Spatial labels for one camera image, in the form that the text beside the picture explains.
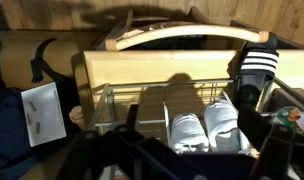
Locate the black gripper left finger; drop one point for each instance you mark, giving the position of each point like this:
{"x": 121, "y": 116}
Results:
{"x": 95, "y": 153}

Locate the white paper sheet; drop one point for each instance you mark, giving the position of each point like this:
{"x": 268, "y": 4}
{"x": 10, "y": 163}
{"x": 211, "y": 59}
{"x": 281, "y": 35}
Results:
{"x": 43, "y": 113}

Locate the black slide sandal white stripes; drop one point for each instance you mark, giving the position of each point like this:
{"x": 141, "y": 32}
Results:
{"x": 258, "y": 61}

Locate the dark blue bag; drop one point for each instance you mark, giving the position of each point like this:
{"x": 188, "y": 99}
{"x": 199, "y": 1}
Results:
{"x": 7, "y": 133}

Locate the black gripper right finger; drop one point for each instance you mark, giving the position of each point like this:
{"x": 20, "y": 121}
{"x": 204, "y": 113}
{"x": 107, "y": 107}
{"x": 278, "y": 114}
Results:
{"x": 278, "y": 153}

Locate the light wooden chair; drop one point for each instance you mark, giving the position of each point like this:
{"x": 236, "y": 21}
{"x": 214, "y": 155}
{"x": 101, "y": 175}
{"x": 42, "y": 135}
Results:
{"x": 152, "y": 65}

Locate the beige rounded knob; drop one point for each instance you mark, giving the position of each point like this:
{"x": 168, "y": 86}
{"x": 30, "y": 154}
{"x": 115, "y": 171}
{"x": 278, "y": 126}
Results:
{"x": 77, "y": 116}

